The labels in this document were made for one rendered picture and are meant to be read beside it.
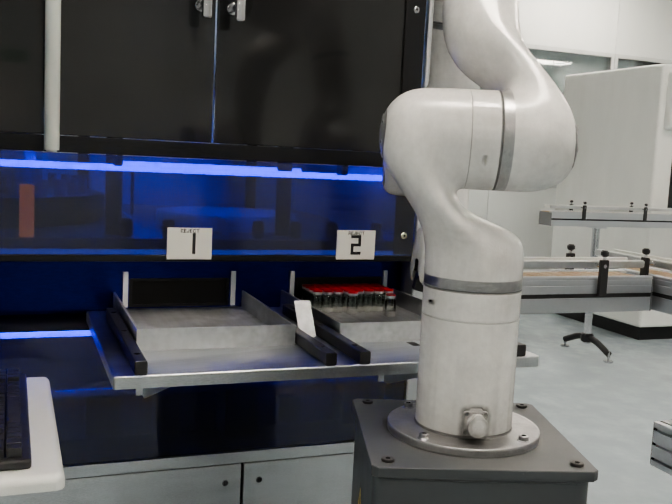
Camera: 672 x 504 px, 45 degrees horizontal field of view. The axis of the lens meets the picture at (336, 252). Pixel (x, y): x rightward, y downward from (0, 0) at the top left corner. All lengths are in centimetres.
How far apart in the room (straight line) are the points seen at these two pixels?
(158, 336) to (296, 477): 56
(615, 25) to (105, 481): 695
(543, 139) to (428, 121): 13
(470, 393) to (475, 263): 15
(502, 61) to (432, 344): 36
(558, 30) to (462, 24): 656
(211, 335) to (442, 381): 47
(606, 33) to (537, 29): 73
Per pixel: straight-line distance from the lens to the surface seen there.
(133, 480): 167
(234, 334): 134
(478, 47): 106
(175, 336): 132
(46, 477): 106
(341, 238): 166
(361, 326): 142
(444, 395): 100
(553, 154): 97
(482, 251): 96
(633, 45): 813
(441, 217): 96
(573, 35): 772
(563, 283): 208
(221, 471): 170
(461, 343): 98
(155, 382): 119
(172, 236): 156
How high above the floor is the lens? 119
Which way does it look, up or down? 7 degrees down
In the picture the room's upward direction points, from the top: 3 degrees clockwise
